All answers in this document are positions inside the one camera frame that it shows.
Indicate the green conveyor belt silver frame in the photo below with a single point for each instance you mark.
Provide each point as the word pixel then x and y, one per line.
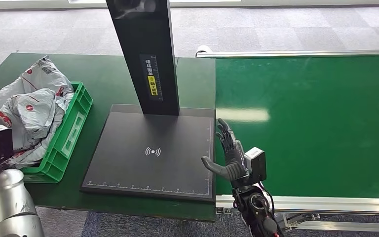
pixel 323 124

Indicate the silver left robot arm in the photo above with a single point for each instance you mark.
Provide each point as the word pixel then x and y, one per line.
pixel 13 206

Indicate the green plastic crate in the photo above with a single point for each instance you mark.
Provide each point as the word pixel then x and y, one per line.
pixel 71 130

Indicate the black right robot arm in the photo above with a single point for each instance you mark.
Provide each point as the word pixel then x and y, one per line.
pixel 256 209

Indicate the black inbound scanner machine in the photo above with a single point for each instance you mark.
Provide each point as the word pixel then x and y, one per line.
pixel 163 163

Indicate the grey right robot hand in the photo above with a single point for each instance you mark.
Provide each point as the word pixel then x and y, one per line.
pixel 233 163

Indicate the large crumpled grey mailer package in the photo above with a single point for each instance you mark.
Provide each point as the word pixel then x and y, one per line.
pixel 45 77

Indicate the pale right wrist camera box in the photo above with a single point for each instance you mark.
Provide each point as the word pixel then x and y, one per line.
pixel 256 163

